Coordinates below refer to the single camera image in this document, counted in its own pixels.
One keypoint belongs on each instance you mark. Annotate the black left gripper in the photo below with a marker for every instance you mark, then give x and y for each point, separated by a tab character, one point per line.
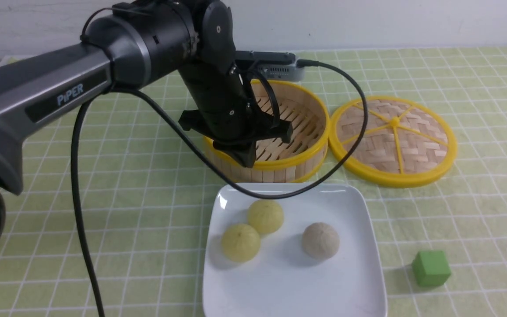
228	113

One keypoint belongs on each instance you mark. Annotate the yellow steamed bun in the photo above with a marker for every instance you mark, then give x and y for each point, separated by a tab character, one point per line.
240	242
266	216

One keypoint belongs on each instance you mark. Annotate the beige steamed bun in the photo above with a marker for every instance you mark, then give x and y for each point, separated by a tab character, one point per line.
320	241

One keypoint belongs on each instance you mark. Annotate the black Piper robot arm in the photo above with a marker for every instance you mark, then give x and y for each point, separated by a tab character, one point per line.
139	43

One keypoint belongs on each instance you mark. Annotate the green checkered tablecloth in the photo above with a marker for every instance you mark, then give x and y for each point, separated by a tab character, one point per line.
147	201

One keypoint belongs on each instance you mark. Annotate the woven bamboo steamer lid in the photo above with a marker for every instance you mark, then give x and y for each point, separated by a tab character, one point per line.
405	145

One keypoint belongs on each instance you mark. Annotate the green wooden cube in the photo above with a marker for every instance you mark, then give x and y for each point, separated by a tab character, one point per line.
431	268

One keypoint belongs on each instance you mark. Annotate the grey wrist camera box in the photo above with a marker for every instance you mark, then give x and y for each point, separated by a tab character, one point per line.
280	66

